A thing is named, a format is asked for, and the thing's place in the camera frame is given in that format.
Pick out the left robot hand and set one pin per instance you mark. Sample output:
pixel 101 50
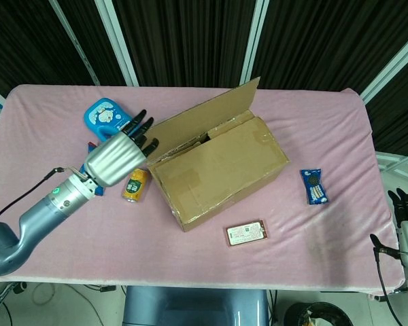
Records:
pixel 114 158

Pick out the brown cardboard box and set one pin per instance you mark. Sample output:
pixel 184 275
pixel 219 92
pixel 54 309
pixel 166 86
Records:
pixel 217 169

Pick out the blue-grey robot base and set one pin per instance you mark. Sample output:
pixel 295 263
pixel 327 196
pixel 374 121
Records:
pixel 194 307

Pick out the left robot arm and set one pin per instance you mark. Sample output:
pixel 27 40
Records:
pixel 41 217

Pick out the yellow drink can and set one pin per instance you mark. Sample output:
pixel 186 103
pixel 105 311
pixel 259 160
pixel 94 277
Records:
pixel 135 186

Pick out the blue snack bag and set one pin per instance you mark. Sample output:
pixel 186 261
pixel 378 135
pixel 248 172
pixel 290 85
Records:
pixel 98 192

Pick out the blue detergent pump bottle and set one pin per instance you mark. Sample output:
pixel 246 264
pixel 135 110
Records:
pixel 103 113

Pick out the pink tablecloth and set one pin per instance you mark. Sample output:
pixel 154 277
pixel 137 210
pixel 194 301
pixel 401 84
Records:
pixel 122 244

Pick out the blue cookie packet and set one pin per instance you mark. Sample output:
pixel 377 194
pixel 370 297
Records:
pixel 314 186

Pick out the small black floor adapter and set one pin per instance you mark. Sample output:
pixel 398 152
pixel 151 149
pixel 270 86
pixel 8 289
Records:
pixel 107 289

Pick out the black waste bin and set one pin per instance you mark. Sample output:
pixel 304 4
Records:
pixel 299 316

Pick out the wide white frame post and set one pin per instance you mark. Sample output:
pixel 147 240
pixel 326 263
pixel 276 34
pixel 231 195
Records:
pixel 117 44

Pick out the thin grey frame rail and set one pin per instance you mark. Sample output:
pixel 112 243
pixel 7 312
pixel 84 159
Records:
pixel 75 44

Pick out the slanted white frame post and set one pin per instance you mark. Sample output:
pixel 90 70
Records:
pixel 391 66

